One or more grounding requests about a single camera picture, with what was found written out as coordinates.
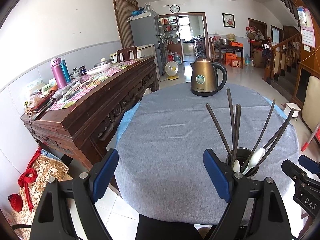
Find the red plastic stool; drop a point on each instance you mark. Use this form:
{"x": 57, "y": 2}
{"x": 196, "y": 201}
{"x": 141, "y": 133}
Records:
{"x": 311, "y": 137}

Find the gold sequined bag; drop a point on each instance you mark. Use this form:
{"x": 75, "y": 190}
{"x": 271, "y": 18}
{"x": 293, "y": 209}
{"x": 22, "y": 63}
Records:
{"x": 47, "y": 172}

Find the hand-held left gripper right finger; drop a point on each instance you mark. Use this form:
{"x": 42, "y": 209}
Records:
{"x": 215, "y": 175}

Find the grey tablecloth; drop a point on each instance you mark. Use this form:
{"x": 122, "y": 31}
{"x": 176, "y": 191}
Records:
{"x": 175, "y": 142}

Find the light blue under cloth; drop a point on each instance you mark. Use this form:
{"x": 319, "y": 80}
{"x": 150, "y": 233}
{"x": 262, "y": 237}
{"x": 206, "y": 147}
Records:
{"x": 126, "y": 122}

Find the small lidded teapot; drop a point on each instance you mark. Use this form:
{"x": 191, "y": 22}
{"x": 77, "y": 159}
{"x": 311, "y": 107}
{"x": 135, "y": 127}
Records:
{"x": 75, "y": 73}

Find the checkered cloth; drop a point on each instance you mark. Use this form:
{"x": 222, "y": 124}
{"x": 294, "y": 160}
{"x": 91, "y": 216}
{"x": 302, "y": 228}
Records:
{"x": 82, "y": 90}

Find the wall calendar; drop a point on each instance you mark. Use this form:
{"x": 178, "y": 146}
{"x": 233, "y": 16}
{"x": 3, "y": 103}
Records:
{"x": 306, "y": 30}

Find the carved dark wooden sideboard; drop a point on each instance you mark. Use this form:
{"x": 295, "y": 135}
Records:
{"x": 87, "y": 120}

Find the dark glass jar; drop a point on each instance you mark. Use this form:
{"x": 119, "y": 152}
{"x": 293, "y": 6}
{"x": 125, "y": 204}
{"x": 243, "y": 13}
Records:
{"x": 82, "y": 70}

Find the cream sofa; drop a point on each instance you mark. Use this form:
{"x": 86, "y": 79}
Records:
{"x": 311, "y": 100}

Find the white plastic spoon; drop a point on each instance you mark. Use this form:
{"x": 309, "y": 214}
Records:
{"x": 257, "y": 156}

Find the shelf with bottles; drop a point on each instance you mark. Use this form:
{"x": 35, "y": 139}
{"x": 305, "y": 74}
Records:
{"x": 170, "y": 30}

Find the pink thermos bottle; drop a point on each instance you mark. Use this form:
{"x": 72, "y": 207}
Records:
{"x": 59, "y": 75}

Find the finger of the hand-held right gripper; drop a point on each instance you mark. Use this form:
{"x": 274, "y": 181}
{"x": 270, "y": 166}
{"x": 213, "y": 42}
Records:
{"x": 310, "y": 165}
{"x": 293, "y": 171}

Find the white chest freezer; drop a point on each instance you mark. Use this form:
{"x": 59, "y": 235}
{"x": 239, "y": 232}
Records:
{"x": 145, "y": 51}

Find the orange boxes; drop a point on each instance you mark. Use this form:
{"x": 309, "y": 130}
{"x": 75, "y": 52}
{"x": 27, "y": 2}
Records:
{"x": 233, "y": 60}

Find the red ornament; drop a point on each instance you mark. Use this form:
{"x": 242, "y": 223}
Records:
{"x": 15, "y": 202}

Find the small white stool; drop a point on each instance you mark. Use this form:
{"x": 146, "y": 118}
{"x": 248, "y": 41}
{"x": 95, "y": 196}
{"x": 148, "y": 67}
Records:
{"x": 292, "y": 107}

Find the black utensil holder cup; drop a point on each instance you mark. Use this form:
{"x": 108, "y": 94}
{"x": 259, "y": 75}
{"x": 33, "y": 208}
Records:
{"x": 246, "y": 155}

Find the round wall clock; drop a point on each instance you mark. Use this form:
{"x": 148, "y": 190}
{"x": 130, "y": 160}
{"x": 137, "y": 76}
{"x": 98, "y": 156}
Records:
{"x": 174, "y": 8}

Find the person's black pants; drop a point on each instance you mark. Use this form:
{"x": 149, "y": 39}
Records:
{"x": 165, "y": 228}

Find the bronze electric kettle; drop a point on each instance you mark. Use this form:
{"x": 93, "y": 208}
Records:
{"x": 203, "y": 80}

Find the small white ceramic spoon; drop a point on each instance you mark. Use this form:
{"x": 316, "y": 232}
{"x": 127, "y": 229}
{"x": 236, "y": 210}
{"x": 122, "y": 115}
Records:
{"x": 236, "y": 165}

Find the dark wooden side table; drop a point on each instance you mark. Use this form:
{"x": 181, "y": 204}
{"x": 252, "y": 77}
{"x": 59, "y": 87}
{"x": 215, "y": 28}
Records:
{"x": 228, "y": 48}

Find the bamboo door blind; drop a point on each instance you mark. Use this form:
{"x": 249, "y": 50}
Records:
{"x": 126, "y": 22}

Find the blue water jug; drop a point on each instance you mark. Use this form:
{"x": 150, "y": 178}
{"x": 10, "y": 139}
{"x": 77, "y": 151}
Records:
{"x": 178, "y": 59}

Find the round heater with yellow base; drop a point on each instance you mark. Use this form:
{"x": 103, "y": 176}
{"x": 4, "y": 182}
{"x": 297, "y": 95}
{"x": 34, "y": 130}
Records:
{"x": 171, "y": 68}

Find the wooden staircase railing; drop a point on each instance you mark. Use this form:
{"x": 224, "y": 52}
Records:
{"x": 282, "y": 57}

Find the grey refrigerator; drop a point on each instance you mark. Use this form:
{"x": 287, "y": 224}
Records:
{"x": 145, "y": 32}

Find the wooden chair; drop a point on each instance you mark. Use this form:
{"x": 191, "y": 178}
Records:
{"x": 126, "y": 53}

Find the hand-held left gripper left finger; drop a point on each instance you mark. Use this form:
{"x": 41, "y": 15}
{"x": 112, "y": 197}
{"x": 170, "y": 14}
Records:
{"x": 105, "y": 175}

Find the framed wall picture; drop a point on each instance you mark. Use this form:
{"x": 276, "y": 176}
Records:
{"x": 228, "y": 20}

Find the teal thermos bottle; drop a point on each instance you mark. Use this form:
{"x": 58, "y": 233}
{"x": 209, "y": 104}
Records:
{"x": 66, "y": 72}

